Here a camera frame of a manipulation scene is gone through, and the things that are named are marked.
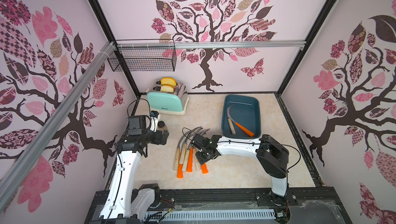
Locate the yellow bread slice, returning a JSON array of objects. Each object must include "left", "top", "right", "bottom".
[{"left": 160, "top": 77, "right": 177, "bottom": 87}]

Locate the orange handle sickle right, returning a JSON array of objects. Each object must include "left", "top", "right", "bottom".
[{"left": 199, "top": 129, "right": 209, "bottom": 174}]

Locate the orange handle sickle lower left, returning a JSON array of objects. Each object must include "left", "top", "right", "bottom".
[{"left": 177, "top": 165, "right": 186, "bottom": 179}]

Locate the white vented cable duct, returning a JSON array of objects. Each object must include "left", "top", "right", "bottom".
[{"left": 142, "top": 209, "right": 276, "bottom": 223}]

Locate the orange handle sickle boxed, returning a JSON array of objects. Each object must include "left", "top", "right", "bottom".
[{"left": 231, "top": 117, "right": 254, "bottom": 137}]

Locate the black wire basket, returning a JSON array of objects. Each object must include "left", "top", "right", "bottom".
[{"left": 108, "top": 39, "right": 177, "bottom": 72}]

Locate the wooden handle sickle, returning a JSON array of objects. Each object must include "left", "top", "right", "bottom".
[
  {"left": 173, "top": 141, "right": 189, "bottom": 171},
  {"left": 192, "top": 147, "right": 201, "bottom": 171},
  {"left": 178, "top": 127, "right": 203, "bottom": 165},
  {"left": 226, "top": 104, "right": 236, "bottom": 135}
]

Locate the teal plastic storage box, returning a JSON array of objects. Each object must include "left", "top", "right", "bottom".
[{"left": 221, "top": 95, "right": 262, "bottom": 140}]

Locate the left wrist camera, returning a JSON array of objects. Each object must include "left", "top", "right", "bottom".
[{"left": 127, "top": 111, "right": 160, "bottom": 136}]

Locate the pale bread slice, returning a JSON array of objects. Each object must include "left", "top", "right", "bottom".
[{"left": 160, "top": 84, "right": 175, "bottom": 93}]

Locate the mint green toaster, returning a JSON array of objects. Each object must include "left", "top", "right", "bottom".
[{"left": 147, "top": 80, "right": 189, "bottom": 115}]

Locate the orange handle sickle middle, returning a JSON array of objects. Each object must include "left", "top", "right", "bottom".
[{"left": 186, "top": 127, "right": 203, "bottom": 172}]

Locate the black lid spice jar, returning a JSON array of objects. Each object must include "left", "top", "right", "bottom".
[{"left": 157, "top": 121, "right": 168, "bottom": 131}]

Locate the aluminium rail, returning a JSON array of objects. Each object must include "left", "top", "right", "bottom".
[
  {"left": 1, "top": 42, "right": 117, "bottom": 211},
  {"left": 117, "top": 40, "right": 306, "bottom": 49}
]

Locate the aluminium rail left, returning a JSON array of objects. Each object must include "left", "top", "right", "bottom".
[{"left": 1, "top": 42, "right": 117, "bottom": 211}]

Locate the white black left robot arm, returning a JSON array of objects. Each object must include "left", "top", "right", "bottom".
[{"left": 97, "top": 130, "right": 169, "bottom": 224}]

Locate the aluminium rail back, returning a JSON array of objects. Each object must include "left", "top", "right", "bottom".
[{"left": 117, "top": 40, "right": 306, "bottom": 49}]

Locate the orange handle sickle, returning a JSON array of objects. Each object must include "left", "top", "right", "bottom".
[
  {"left": 199, "top": 129, "right": 209, "bottom": 174},
  {"left": 177, "top": 165, "right": 186, "bottom": 179},
  {"left": 186, "top": 127, "right": 203, "bottom": 172}
]

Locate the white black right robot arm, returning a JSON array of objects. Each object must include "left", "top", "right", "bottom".
[{"left": 191, "top": 134, "right": 289, "bottom": 198}]

